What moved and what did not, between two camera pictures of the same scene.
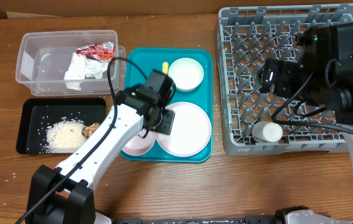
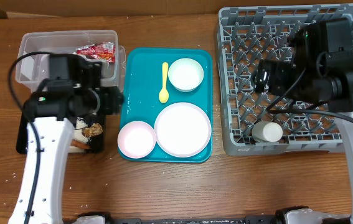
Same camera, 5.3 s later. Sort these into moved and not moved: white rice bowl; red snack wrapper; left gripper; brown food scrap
Moved: left gripper
Not moved: brown food scrap; red snack wrapper; white rice bowl
